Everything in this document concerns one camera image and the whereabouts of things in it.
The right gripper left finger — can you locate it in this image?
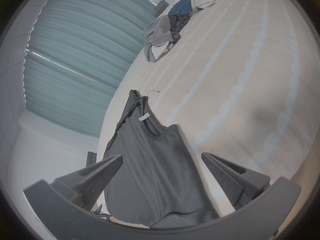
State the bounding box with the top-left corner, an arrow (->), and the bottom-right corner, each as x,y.
51,154 -> 124,211

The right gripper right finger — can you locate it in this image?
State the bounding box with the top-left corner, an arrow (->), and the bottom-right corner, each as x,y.
201,151 -> 271,208

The black garment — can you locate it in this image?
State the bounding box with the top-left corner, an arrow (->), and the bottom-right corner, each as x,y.
102,89 -> 222,230

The bed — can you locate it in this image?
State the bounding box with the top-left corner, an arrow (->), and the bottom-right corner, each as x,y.
96,0 -> 314,231

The pile of clothes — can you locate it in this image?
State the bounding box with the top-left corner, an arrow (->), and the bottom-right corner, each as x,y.
143,0 -> 218,63

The black chest of drawers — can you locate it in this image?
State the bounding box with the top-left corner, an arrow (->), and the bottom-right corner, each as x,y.
86,151 -> 97,166

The blue-green curtain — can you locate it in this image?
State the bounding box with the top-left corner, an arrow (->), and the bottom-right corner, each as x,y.
26,0 -> 160,89
22,51 -> 117,138

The grey bedside table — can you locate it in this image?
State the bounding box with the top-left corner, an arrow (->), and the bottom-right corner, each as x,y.
153,1 -> 167,17

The white printed pillow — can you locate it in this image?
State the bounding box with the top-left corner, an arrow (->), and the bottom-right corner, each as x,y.
162,0 -> 187,16

